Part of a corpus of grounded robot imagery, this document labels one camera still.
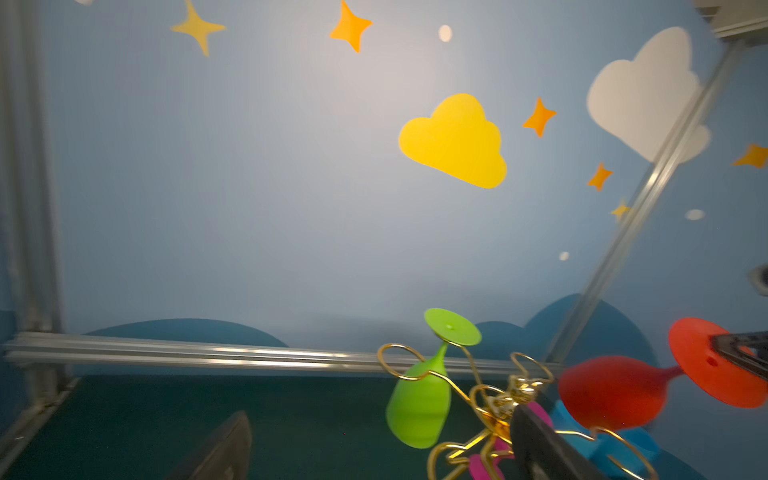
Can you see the gold wire glass rack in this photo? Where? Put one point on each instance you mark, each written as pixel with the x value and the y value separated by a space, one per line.
pixel 494 408

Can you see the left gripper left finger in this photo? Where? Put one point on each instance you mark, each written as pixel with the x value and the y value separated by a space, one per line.
pixel 225 454

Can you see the blue wine glass front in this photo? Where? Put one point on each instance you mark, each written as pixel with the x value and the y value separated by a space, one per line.
pixel 598 451

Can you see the green wine glass back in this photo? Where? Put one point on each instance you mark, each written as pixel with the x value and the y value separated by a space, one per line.
pixel 420 403

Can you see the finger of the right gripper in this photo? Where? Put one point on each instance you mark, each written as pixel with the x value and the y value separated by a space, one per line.
pixel 748 351

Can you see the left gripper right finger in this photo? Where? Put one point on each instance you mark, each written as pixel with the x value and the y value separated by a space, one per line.
pixel 541 453

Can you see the red wine glass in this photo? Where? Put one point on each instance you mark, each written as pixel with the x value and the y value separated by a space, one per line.
pixel 618 392

